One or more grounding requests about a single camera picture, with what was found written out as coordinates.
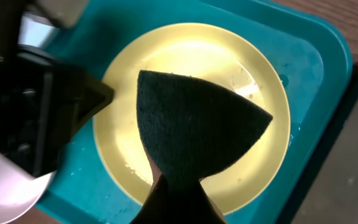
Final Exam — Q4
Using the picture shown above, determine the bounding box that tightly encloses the black rectangular water tray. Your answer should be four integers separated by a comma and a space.
277, 77, 358, 224

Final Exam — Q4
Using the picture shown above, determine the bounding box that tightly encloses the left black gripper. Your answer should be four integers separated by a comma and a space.
0, 45, 114, 177

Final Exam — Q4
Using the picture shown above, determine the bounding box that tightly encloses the green scrubbing sponge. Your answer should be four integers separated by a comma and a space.
136, 70, 273, 189

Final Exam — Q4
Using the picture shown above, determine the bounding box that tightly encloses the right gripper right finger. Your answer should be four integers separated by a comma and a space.
178, 182, 226, 224

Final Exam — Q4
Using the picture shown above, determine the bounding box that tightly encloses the yellow-green plate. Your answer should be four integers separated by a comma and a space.
93, 23, 291, 214

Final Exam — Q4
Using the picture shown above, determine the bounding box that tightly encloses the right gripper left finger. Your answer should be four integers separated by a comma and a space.
131, 180, 179, 224

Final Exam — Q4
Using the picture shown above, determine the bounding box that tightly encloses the pink white plate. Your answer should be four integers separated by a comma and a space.
0, 153, 55, 223

